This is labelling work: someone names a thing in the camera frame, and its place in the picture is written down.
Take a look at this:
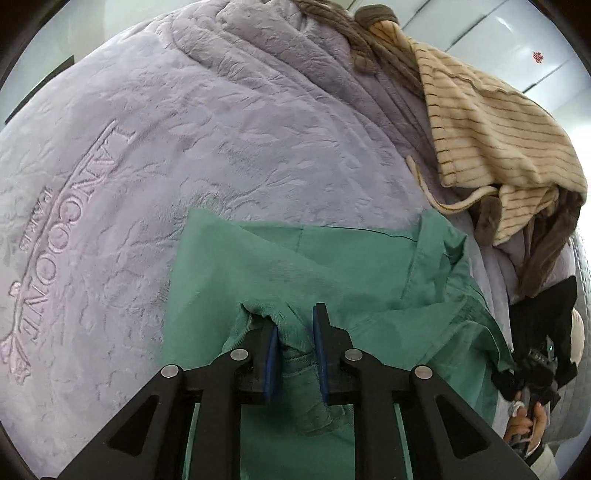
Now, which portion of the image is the brown knit garment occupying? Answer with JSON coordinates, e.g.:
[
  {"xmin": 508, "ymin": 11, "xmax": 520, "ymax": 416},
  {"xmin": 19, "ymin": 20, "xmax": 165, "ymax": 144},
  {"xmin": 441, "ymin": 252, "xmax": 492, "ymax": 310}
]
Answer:
[{"xmin": 295, "ymin": 0, "xmax": 423, "ymax": 97}]

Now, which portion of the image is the green work jacket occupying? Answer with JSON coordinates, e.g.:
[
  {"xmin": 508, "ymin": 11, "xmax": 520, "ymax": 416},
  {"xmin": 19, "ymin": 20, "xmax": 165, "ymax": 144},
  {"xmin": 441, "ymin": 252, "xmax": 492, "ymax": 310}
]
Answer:
[{"xmin": 161, "ymin": 208, "xmax": 515, "ymax": 480}]

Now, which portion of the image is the black cloth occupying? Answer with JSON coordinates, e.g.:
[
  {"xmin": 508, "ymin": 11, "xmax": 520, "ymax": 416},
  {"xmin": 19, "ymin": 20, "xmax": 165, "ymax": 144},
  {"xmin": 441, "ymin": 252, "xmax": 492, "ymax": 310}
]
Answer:
[{"xmin": 508, "ymin": 277, "xmax": 579, "ymax": 388}]

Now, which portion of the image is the person's right hand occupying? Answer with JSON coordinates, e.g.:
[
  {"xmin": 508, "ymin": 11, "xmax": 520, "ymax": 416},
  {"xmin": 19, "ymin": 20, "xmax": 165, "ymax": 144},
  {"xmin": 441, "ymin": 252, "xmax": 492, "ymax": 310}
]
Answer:
[{"xmin": 503, "ymin": 399, "xmax": 549, "ymax": 459}]

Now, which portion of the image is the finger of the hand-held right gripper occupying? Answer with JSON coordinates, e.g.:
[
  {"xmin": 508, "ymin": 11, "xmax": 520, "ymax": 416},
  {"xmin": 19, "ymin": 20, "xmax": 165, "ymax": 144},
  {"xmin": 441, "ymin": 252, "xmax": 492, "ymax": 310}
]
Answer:
[{"xmin": 492, "ymin": 369, "xmax": 520, "ymax": 401}]

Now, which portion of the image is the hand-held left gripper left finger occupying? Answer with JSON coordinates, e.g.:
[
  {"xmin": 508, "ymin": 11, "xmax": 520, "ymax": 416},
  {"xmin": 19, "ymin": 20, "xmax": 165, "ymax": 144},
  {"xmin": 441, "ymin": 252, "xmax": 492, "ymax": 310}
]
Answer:
[{"xmin": 41, "ymin": 318, "xmax": 280, "ymax": 480}]

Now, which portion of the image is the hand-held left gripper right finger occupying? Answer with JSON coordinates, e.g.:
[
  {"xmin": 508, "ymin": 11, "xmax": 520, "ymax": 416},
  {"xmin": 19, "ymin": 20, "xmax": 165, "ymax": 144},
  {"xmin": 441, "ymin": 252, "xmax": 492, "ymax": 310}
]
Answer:
[{"xmin": 312, "ymin": 303, "xmax": 539, "ymax": 480}]

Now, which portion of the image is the purple embossed blanket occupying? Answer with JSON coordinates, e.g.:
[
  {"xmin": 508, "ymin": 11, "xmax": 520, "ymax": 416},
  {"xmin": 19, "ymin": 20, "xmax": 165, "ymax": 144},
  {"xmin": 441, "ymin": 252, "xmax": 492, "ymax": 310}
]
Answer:
[{"xmin": 0, "ymin": 0, "xmax": 532, "ymax": 480}]

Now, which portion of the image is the cream pillow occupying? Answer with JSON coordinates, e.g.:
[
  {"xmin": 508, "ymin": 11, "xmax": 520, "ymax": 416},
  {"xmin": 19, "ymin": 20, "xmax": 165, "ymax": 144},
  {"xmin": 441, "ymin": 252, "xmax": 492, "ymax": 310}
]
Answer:
[{"xmin": 569, "ymin": 308, "xmax": 586, "ymax": 372}]

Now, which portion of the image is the person's right forearm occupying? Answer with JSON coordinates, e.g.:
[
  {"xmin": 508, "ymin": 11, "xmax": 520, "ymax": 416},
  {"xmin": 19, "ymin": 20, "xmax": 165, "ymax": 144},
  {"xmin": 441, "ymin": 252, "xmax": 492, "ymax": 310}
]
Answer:
[{"xmin": 524, "ymin": 442, "xmax": 563, "ymax": 480}]

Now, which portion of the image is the beige striped garment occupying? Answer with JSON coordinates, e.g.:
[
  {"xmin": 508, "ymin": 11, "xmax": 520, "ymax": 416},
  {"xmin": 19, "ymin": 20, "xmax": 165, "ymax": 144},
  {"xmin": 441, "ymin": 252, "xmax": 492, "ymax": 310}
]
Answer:
[{"xmin": 406, "ymin": 18, "xmax": 588, "ymax": 247}]

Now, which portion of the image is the brown fleece garment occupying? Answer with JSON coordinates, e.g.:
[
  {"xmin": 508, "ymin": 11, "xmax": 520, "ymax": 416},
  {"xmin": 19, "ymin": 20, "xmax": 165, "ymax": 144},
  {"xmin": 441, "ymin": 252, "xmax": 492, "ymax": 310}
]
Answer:
[{"xmin": 475, "ymin": 189, "xmax": 583, "ymax": 298}]

